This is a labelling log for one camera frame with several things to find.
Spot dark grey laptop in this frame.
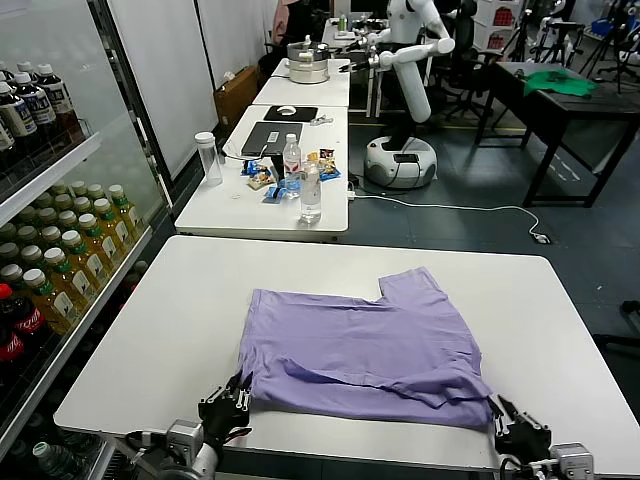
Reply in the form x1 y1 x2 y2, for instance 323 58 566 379
241 121 305 157

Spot white shelf red boxes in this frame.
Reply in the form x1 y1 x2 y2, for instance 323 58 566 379
472 0 521 51

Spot pink cloth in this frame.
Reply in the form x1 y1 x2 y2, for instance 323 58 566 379
272 0 297 44

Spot white desk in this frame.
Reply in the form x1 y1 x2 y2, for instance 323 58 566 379
321 17 384 51

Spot clear plastic water bottle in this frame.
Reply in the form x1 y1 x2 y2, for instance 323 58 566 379
298 159 323 225

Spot black tripod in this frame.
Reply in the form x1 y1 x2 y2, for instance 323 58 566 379
579 14 624 81
499 9 534 64

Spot water bottle red label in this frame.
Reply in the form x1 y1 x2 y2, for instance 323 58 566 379
282 132 303 194

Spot white floor cable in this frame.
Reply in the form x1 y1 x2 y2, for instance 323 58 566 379
354 193 544 237

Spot small white robot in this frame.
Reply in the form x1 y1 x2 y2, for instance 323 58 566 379
529 0 586 66

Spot steel steamer pot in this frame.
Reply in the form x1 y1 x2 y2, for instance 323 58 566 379
285 35 331 85

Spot black chair base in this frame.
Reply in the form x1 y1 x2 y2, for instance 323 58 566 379
593 299 640 357

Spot blue plastic bin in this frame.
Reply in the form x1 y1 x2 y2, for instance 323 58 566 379
584 19 615 40

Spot clear tumbler white lid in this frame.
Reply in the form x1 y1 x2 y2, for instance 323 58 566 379
193 131 224 187

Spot white rectangular table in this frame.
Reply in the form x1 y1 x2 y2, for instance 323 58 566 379
173 104 350 239
253 57 351 109

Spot black mouse pad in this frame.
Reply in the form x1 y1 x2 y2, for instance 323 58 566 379
263 104 319 121

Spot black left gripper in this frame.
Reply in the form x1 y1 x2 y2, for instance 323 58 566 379
198 375 254 449

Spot white laptop cable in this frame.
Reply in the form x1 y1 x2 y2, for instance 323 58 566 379
222 142 271 162

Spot red label cola bottle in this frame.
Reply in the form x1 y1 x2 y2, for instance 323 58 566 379
0 319 26 364
0 283 45 351

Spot purple t-shirt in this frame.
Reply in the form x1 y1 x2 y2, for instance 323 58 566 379
235 267 494 432

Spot black office chair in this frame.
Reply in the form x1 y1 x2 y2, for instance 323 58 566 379
434 0 501 121

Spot green cloth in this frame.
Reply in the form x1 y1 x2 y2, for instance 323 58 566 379
522 69 600 99

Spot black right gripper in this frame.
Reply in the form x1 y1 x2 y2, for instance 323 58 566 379
489 394 553 461

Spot white humanoid robot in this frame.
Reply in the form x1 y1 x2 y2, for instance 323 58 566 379
339 0 456 190

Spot cardboard box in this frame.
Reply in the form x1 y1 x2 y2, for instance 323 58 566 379
213 65 261 126

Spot black metal table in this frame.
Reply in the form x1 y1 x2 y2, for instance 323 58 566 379
474 60 640 209

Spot green label water bottle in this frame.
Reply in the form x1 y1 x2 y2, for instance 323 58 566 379
31 442 84 480

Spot white drink shelf rack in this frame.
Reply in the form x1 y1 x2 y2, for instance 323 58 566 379
0 0 176 451

